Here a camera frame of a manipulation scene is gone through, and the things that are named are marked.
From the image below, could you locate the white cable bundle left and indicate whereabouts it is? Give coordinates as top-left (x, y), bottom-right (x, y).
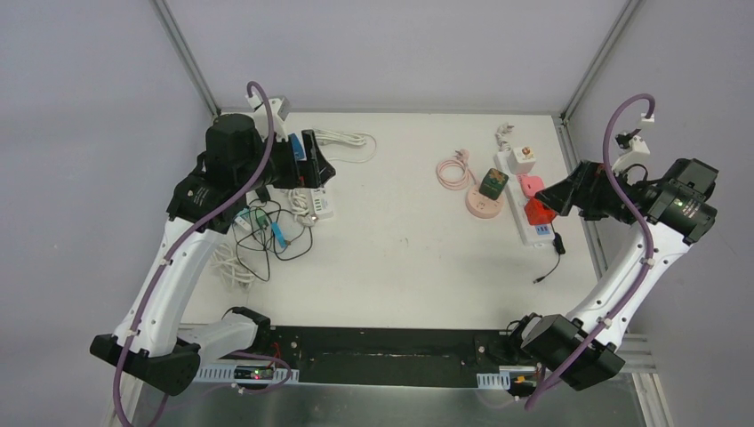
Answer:
top-left (211, 242), bottom-right (261, 293)

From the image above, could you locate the white multi-plug adapter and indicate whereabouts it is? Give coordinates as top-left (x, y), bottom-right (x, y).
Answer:
top-left (234, 215), bottom-right (252, 231)

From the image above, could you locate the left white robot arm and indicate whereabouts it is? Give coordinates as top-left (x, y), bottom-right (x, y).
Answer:
top-left (90, 114), bottom-right (336, 396)

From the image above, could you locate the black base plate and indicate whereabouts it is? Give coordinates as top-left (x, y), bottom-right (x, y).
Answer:
top-left (247, 326), bottom-right (536, 389)

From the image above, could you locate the white cube adapter orange sticker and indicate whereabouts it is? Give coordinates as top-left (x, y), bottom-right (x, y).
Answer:
top-left (507, 146), bottom-right (536, 175)

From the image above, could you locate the green patterned cube adapter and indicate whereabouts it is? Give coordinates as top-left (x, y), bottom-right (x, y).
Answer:
top-left (478, 168), bottom-right (509, 200)

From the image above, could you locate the pink round power strip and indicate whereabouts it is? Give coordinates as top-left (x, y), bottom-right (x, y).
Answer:
top-left (465, 186), bottom-right (505, 220)

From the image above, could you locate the red plug adapter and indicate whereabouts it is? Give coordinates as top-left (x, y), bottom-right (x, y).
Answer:
top-left (525, 197), bottom-right (557, 226)

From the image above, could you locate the green USB charger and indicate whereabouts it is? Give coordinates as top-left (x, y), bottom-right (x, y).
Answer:
top-left (250, 209), bottom-right (269, 230)

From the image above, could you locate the dark blue cube adapter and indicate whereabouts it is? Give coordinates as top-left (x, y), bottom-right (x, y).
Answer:
top-left (288, 133), bottom-right (307, 161)

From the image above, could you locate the black cable right side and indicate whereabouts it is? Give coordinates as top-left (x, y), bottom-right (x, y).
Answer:
top-left (533, 232), bottom-right (566, 286)

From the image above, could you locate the white USB power strip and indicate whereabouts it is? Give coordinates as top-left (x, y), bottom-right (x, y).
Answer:
top-left (309, 188), bottom-right (334, 221)

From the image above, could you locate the white long power strip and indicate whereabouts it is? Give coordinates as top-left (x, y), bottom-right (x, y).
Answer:
top-left (493, 150), bottom-right (555, 247)

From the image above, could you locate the pink coiled cable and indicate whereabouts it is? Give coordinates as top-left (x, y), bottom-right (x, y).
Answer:
top-left (436, 148), bottom-right (477, 191)

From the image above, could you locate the pink plug adapter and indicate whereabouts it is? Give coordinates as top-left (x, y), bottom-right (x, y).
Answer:
top-left (517, 174), bottom-right (545, 199)

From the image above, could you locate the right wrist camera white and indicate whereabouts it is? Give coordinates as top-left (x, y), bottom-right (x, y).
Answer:
top-left (612, 115), bottom-right (654, 173)

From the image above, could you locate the light blue plug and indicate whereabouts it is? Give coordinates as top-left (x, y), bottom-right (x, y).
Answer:
top-left (270, 222), bottom-right (288, 249)

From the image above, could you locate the black thin cable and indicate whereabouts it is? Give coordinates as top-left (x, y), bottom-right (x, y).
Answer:
top-left (233, 198), bottom-right (315, 284)

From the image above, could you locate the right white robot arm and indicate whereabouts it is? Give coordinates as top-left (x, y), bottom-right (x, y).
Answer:
top-left (504, 158), bottom-right (718, 391)

